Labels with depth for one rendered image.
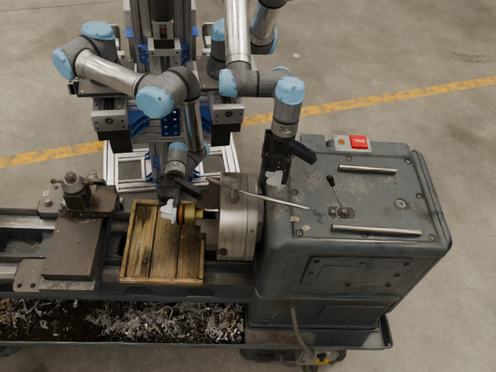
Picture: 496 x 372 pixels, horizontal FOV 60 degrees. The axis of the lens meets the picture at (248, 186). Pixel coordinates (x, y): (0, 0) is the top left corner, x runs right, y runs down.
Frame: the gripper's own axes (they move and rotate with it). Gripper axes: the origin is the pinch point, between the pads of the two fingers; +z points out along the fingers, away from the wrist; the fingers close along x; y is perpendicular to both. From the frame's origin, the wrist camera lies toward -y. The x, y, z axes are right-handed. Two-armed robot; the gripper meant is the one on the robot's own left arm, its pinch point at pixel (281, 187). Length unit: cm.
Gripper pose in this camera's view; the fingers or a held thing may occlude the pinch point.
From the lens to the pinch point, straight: 135.6
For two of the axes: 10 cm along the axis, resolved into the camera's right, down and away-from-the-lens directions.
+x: 0.4, 6.2, -7.8
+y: -10.0, -0.4, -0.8
